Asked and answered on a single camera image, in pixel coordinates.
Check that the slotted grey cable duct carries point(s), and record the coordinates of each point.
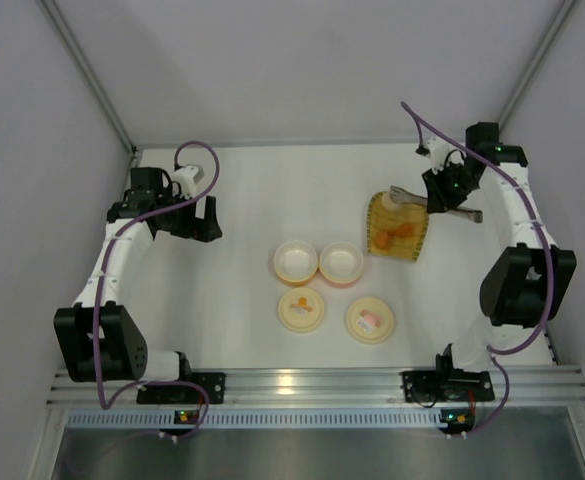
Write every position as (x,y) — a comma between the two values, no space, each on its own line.
(304,418)

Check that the metal tongs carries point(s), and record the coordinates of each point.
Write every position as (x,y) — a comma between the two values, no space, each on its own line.
(401,196)

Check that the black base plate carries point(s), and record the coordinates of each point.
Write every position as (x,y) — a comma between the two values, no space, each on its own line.
(427,386)
(187,389)

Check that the aluminium mounting rail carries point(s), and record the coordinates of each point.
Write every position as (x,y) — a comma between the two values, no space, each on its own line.
(525,386)

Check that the pink lunch bowl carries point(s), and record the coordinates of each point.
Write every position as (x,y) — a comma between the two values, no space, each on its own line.
(341,263)

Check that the cream lid pink knob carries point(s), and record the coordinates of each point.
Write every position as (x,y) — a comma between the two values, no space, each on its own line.
(370,320)

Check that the aluminium frame post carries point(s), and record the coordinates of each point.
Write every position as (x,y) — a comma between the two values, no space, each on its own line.
(53,13)
(531,67)

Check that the yellow lunch bowl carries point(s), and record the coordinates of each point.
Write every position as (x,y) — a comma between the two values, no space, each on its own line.
(295,262)

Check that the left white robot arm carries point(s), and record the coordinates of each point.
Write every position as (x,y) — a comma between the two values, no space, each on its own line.
(97,336)

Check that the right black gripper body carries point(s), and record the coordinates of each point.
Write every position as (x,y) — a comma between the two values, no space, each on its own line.
(442,193)

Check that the yellow woven tray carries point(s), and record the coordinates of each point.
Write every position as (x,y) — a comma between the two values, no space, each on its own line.
(378,219)

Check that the left aluminium frame post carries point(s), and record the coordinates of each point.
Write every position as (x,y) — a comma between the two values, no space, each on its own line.
(53,13)

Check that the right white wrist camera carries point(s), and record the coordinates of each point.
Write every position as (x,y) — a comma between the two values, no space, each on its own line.
(435,150)

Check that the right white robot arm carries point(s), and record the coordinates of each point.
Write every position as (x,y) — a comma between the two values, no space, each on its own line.
(524,288)

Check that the white round bun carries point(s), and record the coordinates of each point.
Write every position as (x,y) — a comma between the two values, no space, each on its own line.
(388,203)

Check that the right aluminium frame post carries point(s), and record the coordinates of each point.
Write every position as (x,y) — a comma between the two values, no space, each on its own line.
(531,67)

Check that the cream lid orange knob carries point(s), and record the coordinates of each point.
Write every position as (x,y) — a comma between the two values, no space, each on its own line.
(301,310)

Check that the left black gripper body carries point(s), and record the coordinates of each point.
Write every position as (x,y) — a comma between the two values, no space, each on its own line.
(192,220)

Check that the orange fried food chunk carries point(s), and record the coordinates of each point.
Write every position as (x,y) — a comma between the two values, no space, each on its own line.
(383,240)

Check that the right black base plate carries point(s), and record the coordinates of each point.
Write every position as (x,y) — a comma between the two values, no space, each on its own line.
(427,386)

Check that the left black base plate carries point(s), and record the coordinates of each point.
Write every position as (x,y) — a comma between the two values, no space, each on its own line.
(187,389)

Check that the orange fried food piece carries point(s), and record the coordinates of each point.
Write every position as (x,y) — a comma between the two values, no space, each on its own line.
(404,230)

